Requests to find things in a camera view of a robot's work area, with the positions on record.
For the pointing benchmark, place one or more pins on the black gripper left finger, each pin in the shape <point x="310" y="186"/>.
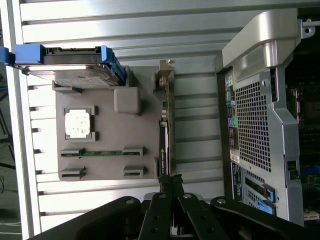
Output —
<point x="155" y="220"/>

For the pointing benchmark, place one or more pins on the hard disk in blue caddy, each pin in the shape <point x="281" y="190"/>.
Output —
<point x="75" y="75"/>

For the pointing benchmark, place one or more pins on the open PC case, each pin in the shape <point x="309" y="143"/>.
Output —
<point x="252" y="125"/>

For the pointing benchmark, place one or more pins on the silver CPU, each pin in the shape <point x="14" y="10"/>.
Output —
<point x="77" y="123"/>

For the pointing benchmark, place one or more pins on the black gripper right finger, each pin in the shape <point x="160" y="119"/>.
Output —
<point x="200" y="220"/>

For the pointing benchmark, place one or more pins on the grey parts rack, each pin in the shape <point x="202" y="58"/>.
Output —
<point x="110" y="130"/>

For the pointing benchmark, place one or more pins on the green RAM stick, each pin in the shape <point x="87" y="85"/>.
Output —
<point x="100" y="152"/>

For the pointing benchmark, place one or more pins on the metal socket cover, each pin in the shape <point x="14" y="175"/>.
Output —
<point x="295" y="105"/>

